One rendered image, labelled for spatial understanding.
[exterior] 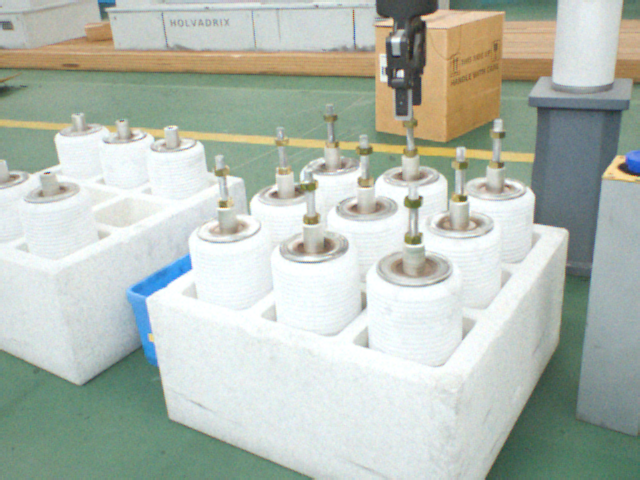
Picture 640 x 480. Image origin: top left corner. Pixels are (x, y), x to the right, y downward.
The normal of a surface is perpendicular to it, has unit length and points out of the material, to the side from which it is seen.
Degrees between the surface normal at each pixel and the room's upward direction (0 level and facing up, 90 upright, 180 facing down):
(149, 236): 90
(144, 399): 0
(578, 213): 90
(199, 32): 90
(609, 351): 90
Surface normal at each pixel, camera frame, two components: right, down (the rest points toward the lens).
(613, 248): -0.53, 0.39
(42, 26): 0.91, 0.11
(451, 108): 0.74, 0.23
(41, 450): -0.07, -0.91
